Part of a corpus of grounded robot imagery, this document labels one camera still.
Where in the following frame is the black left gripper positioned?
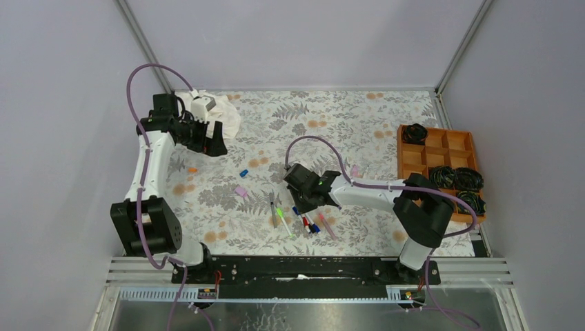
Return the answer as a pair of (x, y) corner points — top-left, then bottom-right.
(175, 112), (227, 157)

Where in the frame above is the pink highlighter pen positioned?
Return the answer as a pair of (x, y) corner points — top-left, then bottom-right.
(350, 165), (359, 178)

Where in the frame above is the pink highlighter cap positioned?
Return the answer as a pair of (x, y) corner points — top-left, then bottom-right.
(235, 186), (248, 198)

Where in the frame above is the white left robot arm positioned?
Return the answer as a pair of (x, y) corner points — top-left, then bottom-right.
(110, 92), (227, 283)

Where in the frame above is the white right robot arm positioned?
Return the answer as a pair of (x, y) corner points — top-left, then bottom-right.
(284, 163), (455, 284)

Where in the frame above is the pink thin pen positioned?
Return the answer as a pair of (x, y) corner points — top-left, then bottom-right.
(318, 213), (337, 241)

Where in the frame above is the grey pen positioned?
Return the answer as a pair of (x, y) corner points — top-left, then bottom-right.
(268, 192), (277, 228)

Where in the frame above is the red capped marker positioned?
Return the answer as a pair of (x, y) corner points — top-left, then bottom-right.
(301, 215), (313, 234)

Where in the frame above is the green capped marker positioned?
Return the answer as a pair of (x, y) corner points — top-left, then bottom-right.
(276, 208), (294, 238)

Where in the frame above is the blue capped marker lower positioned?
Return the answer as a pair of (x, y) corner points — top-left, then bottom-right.
(292, 206), (320, 233)

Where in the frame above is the white crumpled cloth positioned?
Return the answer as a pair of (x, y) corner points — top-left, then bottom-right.
(175, 90), (241, 139)

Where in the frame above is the floral table mat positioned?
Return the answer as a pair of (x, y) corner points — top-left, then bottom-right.
(166, 91), (439, 257)

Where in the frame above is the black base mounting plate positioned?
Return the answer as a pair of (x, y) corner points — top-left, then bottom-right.
(171, 255), (442, 299)

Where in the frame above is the wooden compartment tray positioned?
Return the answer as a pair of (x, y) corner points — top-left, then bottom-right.
(397, 125), (486, 223)

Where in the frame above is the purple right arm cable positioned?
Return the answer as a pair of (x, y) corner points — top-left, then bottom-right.
(284, 134), (482, 330)

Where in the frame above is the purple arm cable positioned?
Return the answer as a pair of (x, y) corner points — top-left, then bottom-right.
(284, 134), (482, 330)
(126, 63), (202, 331)

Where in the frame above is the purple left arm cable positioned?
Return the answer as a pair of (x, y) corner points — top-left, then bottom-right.
(126, 63), (202, 331)

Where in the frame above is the black coiled cable top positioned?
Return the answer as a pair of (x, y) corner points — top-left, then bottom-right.
(401, 123), (430, 146)

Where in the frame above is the black coiled cable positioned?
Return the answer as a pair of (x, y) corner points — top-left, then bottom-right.
(456, 190), (487, 217)
(401, 123), (430, 146)
(428, 165), (456, 188)
(453, 167), (486, 192)

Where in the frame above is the black coiled cable middle left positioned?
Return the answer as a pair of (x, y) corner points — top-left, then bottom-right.
(428, 165), (456, 188)

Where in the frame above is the black coiled cable middle right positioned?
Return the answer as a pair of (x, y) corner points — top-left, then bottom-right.
(453, 167), (486, 192)

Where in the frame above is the black coiled cable bottom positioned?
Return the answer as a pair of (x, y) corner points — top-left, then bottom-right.
(456, 190), (487, 217)

